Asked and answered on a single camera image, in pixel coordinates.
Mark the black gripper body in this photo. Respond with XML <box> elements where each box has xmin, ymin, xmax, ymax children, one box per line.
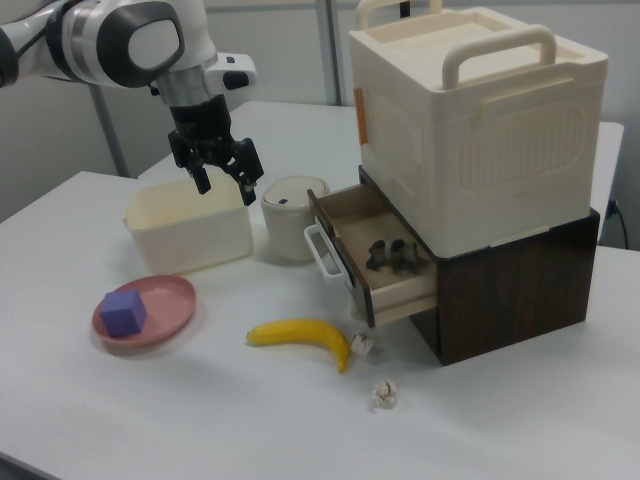
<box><xmin>167</xmin><ymin>94</ymin><xmax>242</xmax><ymax>152</ymax></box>

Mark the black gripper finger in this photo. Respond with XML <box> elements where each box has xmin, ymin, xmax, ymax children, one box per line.
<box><xmin>168</xmin><ymin>133</ymin><xmax>213</xmax><ymax>196</ymax></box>
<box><xmin>219</xmin><ymin>136</ymin><xmax>265</xmax><ymax>207</ymax></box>

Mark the wooden drawer with white handle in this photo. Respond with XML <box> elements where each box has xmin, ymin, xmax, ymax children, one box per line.
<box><xmin>303</xmin><ymin>183</ymin><xmax>439</xmax><ymax>329</ymax></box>

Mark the dark wood drawer cabinet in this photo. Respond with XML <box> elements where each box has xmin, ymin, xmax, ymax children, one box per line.
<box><xmin>357</xmin><ymin>164</ymin><xmax>601</xmax><ymax>367</ymax></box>

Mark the cream open plastic bin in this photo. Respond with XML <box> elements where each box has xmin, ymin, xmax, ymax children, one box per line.
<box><xmin>123</xmin><ymin>178</ymin><xmax>255</xmax><ymax>275</ymax></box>

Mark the small cream lidded canister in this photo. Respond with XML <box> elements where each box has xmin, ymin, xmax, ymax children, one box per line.
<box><xmin>260</xmin><ymin>174</ymin><xmax>332</xmax><ymax>264</ymax></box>

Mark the pink plate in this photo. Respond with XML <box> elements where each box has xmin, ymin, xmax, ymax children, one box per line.
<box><xmin>91</xmin><ymin>273</ymin><xmax>198</xmax><ymax>350</ymax></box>

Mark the purple cube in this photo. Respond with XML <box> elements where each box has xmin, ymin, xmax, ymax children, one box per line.
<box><xmin>99</xmin><ymin>288</ymin><xmax>149</xmax><ymax>338</ymax></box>

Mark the dark crumpled object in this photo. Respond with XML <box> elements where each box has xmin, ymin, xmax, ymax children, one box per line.
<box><xmin>364</xmin><ymin>238</ymin><xmax>431</xmax><ymax>275</ymax></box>

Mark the yellow banana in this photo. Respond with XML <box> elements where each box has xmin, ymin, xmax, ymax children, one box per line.
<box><xmin>244</xmin><ymin>318</ymin><xmax>352</xmax><ymax>374</ymax></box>

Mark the crumpled white paper ball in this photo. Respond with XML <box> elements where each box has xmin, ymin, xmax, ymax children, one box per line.
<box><xmin>368</xmin><ymin>379</ymin><xmax>400</xmax><ymax>410</ymax></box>
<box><xmin>349</xmin><ymin>330</ymin><xmax>376</xmax><ymax>357</ymax></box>

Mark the cream storage box with handles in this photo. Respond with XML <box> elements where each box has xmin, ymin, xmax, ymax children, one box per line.
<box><xmin>347</xmin><ymin>0</ymin><xmax>611</xmax><ymax>260</ymax></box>

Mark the black cable by table edge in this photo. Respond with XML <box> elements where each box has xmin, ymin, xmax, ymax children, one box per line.
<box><xmin>607</xmin><ymin>198</ymin><xmax>629</xmax><ymax>249</ymax></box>

